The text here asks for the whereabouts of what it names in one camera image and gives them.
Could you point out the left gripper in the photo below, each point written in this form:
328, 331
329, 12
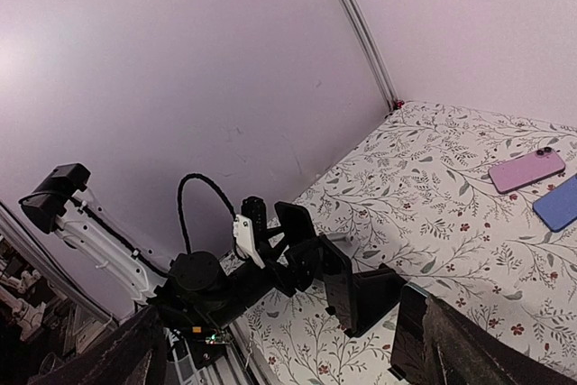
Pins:
199, 292

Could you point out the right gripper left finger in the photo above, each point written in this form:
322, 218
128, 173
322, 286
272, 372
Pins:
134, 353

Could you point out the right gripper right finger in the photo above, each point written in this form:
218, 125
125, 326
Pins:
457, 351

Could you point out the small black phone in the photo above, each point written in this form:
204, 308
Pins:
295, 222

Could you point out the black phone teal edge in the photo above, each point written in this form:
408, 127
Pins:
407, 360

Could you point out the white folding stand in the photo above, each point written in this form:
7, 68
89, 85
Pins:
340, 240

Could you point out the black folding phone stand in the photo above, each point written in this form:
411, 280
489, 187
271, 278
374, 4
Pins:
375, 293

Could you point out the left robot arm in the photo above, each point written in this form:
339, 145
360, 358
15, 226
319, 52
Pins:
64, 205

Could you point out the blue phone face down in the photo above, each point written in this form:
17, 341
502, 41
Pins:
557, 208

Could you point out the pink phone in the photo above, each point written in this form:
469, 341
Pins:
526, 170

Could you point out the floral patterned table mat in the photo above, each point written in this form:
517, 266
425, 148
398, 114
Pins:
416, 195

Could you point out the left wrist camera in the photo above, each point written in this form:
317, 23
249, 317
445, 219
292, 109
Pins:
248, 225

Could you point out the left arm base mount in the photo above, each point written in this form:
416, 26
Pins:
203, 335

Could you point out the left aluminium frame post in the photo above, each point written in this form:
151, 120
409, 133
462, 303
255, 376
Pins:
371, 52

